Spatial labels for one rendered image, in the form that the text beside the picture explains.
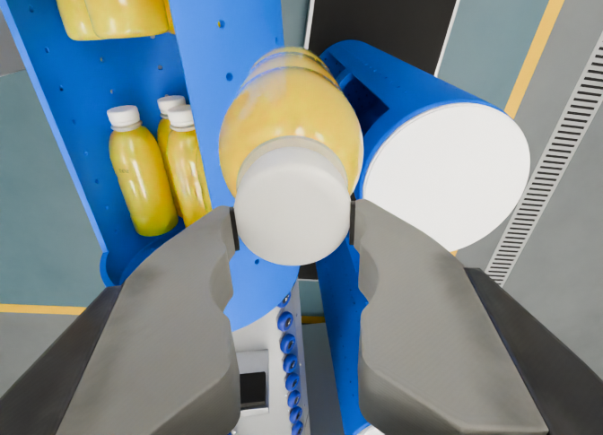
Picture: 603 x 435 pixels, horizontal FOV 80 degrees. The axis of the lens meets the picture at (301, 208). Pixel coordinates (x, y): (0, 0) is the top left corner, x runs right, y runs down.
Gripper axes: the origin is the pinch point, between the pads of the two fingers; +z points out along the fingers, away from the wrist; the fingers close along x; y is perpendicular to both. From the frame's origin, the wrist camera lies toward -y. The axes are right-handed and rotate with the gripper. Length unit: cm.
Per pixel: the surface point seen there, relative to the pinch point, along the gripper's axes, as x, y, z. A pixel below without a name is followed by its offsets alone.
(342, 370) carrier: 12, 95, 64
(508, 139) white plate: 33, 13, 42
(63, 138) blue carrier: -27.8, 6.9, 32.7
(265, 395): -9, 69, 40
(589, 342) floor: 199, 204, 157
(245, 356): -15, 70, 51
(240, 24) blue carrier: -4.0, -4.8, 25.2
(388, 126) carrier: 14.9, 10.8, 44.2
